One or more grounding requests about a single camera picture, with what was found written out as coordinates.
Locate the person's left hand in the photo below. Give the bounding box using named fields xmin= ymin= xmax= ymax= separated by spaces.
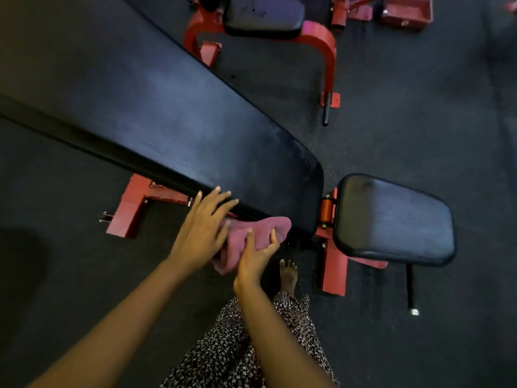
xmin=168 ymin=186 xmax=239 ymax=275

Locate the person's right hand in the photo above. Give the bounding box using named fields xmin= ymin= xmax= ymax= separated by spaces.
xmin=233 ymin=228 xmax=281 ymax=294

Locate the maroon cleaning cloth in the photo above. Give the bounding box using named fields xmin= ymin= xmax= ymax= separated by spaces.
xmin=211 ymin=216 xmax=292 ymax=276

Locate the person's right forearm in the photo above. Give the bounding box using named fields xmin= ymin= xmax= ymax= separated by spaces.
xmin=233 ymin=279 xmax=337 ymax=388

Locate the person's left forearm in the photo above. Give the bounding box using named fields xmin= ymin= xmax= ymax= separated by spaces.
xmin=26 ymin=256 xmax=195 ymax=388

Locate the person's bare foot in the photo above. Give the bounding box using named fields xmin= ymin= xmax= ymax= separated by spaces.
xmin=279 ymin=259 xmax=299 ymax=296

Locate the long black bench back pad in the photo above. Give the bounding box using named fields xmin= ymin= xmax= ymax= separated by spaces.
xmin=0 ymin=0 xmax=325 ymax=239

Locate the black and white floral dress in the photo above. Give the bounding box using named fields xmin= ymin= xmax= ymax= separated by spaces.
xmin=159 ymin=291 xmax=341 ymax=388

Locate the black bench seat pad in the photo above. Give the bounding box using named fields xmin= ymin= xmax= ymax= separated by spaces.
xmin=333 ymin=173 xmax=457 ymax=267

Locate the small black padded seat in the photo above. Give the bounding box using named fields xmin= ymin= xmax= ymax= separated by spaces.
xmin=222 ymin=0 xmax=306 ymax=39

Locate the red steel bench frame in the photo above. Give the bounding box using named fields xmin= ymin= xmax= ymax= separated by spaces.
xmin=99 ymin=174 xmax=421 ymax=317

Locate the red curved machine frame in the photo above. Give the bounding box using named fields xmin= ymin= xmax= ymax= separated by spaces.
xmin=182 ymin=0 xmax=384 ymax=127

